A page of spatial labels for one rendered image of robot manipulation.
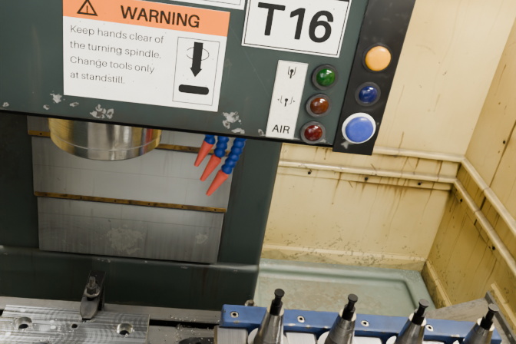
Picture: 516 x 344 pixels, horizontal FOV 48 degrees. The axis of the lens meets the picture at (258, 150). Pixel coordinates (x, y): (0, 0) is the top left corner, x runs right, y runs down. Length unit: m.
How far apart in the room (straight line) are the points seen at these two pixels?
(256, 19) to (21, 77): 0.24
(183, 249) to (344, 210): 0.67
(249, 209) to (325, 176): 0.46
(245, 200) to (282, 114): 0.88
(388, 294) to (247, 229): 0.74
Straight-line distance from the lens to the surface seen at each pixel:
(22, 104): 0.63
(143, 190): 1.42
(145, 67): 0.59
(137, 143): 0.79
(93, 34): 0.59
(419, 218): 2.07
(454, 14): 1.76
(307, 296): 2.00
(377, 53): 0.59
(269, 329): 0.89
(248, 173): 1.43
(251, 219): 1.51
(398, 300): 2.11
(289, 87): 0.60
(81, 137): 0.78
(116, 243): 1.53
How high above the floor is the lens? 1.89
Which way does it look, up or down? 28 degrees down
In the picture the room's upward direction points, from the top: 10 degrees clockwise
